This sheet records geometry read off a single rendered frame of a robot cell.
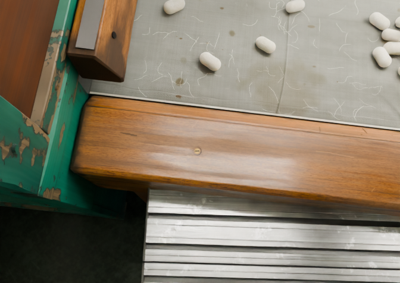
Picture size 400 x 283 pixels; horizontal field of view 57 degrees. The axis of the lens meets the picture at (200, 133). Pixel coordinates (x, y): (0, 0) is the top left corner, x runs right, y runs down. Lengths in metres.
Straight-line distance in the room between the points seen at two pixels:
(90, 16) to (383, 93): 0.44
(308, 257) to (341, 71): 0.29
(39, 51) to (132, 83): 0.17
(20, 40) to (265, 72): 0.35
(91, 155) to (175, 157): 0.11
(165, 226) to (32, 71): 0.30
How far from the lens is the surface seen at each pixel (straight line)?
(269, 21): 0.62
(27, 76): 0.41
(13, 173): 0.38
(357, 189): 0.54
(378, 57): 0.63
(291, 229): 0.60
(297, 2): 0.63
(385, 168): 0.57
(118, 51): 0.49
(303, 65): 0.60
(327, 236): 0.62
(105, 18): 0.47
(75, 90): 0.50
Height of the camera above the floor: 1.25
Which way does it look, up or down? 74 degrees down
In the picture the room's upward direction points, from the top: 11 degrees clockwise
